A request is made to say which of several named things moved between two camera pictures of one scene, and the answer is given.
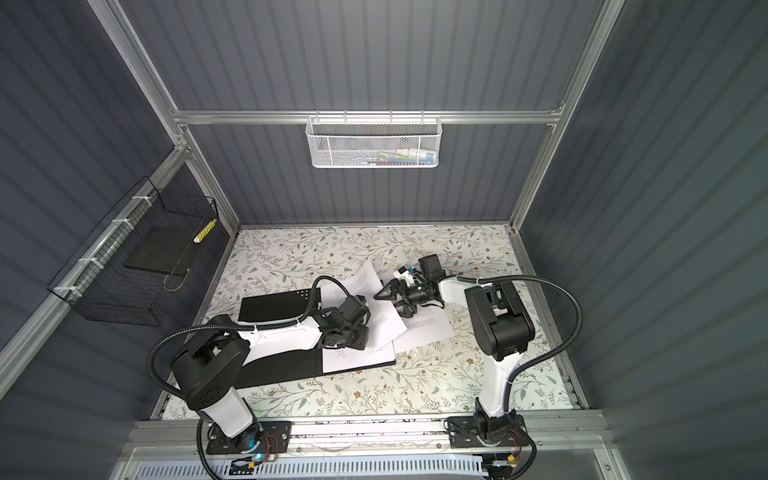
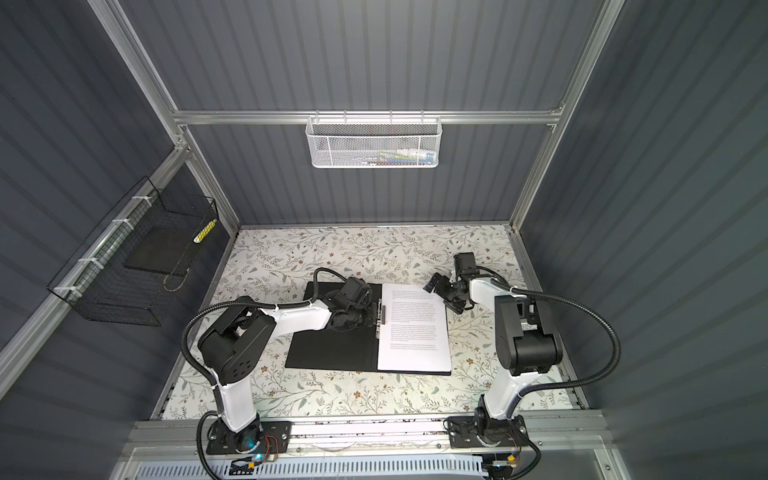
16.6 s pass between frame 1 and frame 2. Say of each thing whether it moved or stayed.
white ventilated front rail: stayed
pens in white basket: stayed
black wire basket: stayed
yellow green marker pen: stayed
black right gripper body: moved
